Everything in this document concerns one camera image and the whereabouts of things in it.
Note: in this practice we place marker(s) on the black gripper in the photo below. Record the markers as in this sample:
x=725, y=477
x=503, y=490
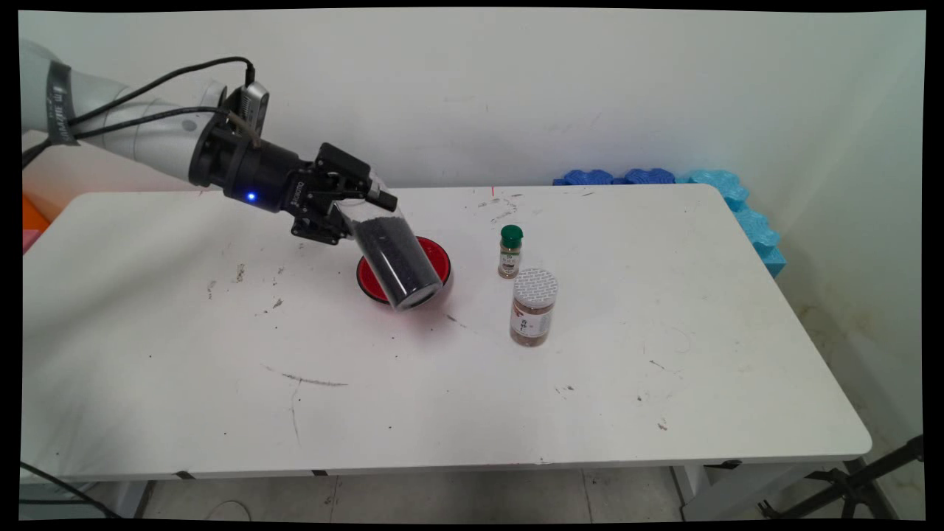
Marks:
x=269, y=177

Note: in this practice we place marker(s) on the clear jar with black seeds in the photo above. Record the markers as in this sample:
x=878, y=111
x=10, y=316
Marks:
x=394, y=251

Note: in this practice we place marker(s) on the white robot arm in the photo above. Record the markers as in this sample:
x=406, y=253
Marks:
x=147, y=140

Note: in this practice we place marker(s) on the red bowl with black rim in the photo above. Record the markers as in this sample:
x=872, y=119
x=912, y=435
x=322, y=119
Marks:
x=436, y=258

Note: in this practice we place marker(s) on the spice bottle with green cap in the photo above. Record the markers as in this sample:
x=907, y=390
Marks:
x=510, y=254

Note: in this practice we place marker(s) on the peanut jar with white lid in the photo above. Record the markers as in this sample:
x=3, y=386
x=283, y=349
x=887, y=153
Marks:
x=532, y=310

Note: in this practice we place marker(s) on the dark blue foam piece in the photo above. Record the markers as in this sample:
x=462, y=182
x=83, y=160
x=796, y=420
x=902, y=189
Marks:
x=649, y=176
x=586, y=178

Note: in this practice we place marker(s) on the orange block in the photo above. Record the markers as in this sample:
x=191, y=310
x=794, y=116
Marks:
x=31, y=215

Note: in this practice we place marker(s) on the pink block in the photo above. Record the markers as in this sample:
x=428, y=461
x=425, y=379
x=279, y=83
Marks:
x=29, y=240

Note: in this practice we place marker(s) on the light blue foam piece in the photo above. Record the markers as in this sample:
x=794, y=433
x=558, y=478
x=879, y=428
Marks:
x=719, y=186
x=756, y=230
x=774, y=262

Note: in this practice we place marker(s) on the black tripod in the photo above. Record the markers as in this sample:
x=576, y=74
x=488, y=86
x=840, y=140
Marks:
x=855, y=483

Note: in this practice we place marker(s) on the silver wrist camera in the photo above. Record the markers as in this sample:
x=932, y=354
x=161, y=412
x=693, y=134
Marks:
x=253, y=103

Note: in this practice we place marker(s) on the white table leg frame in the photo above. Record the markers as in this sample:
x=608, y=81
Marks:
x=129, y=498
x=737, y=494

